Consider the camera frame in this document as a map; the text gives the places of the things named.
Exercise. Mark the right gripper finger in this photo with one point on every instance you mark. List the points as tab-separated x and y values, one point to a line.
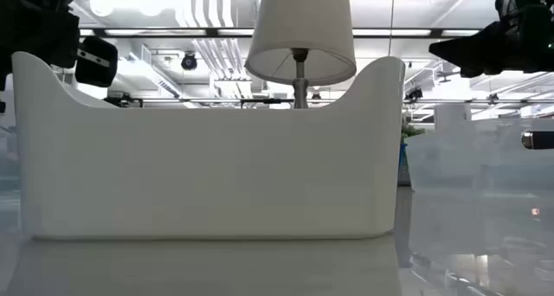
472	49
476	72

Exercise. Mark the blue perforated plastic basket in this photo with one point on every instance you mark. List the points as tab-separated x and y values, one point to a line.
403	162

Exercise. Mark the white plastic basket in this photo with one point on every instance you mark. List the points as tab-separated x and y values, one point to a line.
208	170

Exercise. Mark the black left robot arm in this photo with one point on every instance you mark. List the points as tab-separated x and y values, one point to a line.
2	107

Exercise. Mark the white pillar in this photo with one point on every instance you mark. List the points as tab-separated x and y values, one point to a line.
452	114

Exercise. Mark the green succulent in patterned pot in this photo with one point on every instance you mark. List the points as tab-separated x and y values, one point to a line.
409	131

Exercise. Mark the white shade table lamp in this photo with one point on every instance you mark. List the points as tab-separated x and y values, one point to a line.
303	19

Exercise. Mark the black ceiling camera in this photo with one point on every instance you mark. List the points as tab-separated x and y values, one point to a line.
189	61
414	94

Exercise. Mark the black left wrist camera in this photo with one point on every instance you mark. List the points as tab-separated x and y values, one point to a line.
97	66

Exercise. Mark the horizontal ceiling rail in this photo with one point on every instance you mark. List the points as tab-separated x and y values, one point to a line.
216	101

